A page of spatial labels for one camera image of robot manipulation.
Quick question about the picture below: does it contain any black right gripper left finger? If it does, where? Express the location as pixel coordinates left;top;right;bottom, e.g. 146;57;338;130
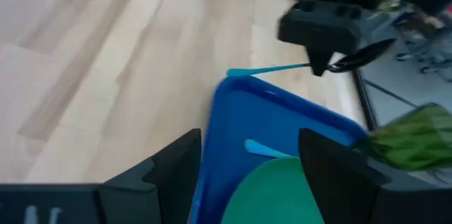
0;128;203;224

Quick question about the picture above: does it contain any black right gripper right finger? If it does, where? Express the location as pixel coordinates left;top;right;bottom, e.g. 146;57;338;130
298;127;452;224

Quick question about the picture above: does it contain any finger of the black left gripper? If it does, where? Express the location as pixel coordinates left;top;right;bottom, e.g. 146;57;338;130
277;0;364;78

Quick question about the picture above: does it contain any blue handled black spoon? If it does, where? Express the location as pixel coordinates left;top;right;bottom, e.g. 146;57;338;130
225;38;398;78

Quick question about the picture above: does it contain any green plastic plate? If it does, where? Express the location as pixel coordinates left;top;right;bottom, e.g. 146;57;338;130
220;156;326;224

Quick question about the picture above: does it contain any green faceted plastic cup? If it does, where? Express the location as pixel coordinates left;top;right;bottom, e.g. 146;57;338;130
359;102;452;172

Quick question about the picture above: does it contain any blue plastic tray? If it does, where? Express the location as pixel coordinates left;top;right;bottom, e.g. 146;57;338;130
189;75;369;224

